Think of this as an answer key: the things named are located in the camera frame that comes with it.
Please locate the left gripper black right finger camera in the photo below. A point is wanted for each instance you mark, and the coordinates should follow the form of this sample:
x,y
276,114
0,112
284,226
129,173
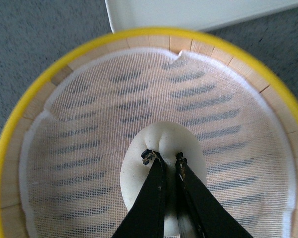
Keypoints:
x,y
199,214

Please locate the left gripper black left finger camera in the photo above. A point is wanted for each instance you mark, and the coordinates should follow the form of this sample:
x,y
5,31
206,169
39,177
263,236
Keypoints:
x,y
146,217

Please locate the white steamed bun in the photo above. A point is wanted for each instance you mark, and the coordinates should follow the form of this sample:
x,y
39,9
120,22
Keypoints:
x,y
168,139

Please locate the white rectangular tray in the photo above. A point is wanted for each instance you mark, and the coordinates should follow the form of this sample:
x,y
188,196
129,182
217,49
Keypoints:
x,y
195,15

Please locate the white gauze steamer liner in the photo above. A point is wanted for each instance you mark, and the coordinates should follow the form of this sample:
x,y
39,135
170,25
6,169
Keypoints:
x,y
72,155

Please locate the yellow rimmed bamboo steamer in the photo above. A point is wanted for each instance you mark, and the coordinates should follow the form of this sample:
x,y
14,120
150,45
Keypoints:
x,y
12,222

